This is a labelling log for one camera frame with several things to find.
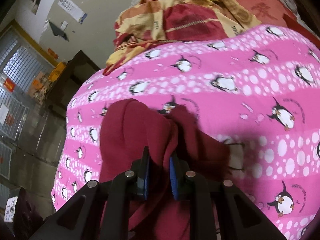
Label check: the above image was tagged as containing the maroon red t-shirt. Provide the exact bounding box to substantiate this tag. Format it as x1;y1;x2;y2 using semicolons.
99;99;230;239

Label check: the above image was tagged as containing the pink penguin print blanket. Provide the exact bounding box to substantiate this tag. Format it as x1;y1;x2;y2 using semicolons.
51;25;319;239

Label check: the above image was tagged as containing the yellow orange box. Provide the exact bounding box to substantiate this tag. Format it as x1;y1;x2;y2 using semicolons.
48;62;66;82

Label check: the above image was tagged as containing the metal window grille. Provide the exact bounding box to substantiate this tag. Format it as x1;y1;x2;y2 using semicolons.
1;28;65;206

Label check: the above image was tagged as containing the red yellow floral quilt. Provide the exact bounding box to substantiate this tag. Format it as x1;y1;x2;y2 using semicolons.
103;0;298;75

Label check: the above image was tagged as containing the white wall calendar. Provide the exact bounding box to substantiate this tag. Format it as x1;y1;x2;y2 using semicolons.
57;0;87;24

